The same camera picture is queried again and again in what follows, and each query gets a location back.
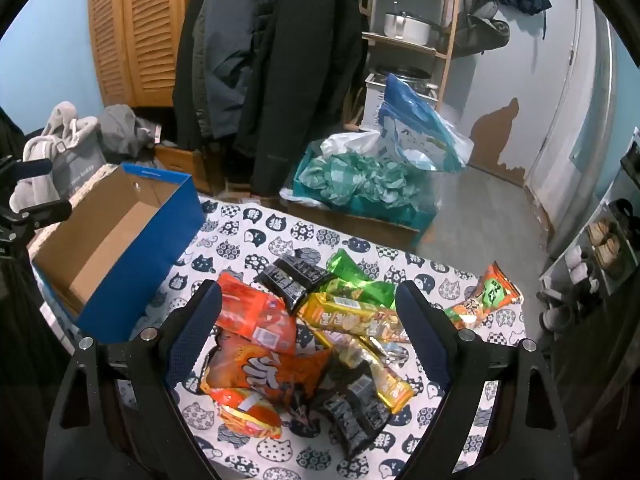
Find grey hanging bag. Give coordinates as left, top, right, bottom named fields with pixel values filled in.
left=451, top=0, right=512, bottom=57

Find yellow snack packet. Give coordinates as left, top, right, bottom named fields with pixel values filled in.
left=296, top=291, right=412, bottom=346

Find white plastic bag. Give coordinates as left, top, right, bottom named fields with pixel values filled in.
left=319, top=130, right=387, bottom=162

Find blue cardboard box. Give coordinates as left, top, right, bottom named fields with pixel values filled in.
left=30, top=162, right=206, bottom=345

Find orange wooden drawer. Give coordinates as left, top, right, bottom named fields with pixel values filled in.
left=154, top=144, right=212, bottom=195

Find wooden louvered cabinet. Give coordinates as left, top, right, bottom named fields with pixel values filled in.
left=88, top=0, right=213, bottom=109

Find shoe rack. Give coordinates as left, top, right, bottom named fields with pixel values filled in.
left=536, top=200, right=640, bottom=333

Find blue plastic bag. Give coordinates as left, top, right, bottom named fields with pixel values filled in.
left=376, top=73, right=475, bottom=175

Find small orange snack packet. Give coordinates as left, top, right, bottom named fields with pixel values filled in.
left=216, top=389, right=285, bottom=441

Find grey tote bag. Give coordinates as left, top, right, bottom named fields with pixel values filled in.
left=50, top=130, right=109, bottom=197

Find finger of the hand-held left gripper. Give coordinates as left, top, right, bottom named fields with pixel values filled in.
left=11, top=199, right=72, bottom=228
left=15, top=158, right=54, bottom=180

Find black snack packet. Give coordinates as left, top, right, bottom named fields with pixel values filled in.
left=254, top=264, right=308, bottom=317
left=279, top=249, right=335, bottom=288
left=295, top=372, right=393, bottom=461

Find wooden shelf rack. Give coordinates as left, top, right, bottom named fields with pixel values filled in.
left=345, top=0, right=463, bottom=133

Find grey hoodie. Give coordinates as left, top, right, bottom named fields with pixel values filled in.
left=9, top=101, right=101, bottom=214

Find white shoes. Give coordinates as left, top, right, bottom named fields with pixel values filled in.
left=564, top=246, right=601, bottom=287

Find beige shoes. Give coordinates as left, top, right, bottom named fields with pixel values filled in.
left=586, top=219, right=624, bottom=273

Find metal pot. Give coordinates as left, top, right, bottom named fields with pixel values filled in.
left=382, top=10, right=434, bottom=47

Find grey clothing pile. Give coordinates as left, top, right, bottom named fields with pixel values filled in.
left=97, top=104, right=162, bottom=159

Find grey hanging jacket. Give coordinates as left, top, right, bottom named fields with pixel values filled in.
left=171, top=0, right=263, bottom=153

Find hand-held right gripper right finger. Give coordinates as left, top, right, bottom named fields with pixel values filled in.
left=395, top=280, right=573, bottom=480

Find orange green snack packet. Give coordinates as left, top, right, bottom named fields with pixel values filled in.
left=442, top=261, right=524, bottom=331

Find cat print cloth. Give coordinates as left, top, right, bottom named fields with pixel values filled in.
left=32, top=199, right=523, bottom=480

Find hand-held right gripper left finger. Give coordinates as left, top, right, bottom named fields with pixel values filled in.
left=45, top=279, right=223, bottom=480

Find gold snack packet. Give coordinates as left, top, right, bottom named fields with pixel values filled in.
left=317, top=332, right=417, bottom=415

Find teal box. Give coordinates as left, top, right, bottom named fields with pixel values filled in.
left=292, top=145, right=437, bottom=233

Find black hanging coat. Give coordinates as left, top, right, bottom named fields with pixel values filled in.
left=234, top=0, right=372, bottom=197

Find white door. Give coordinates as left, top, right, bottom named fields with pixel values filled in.
left=521, top=0, right=618, bottom=258

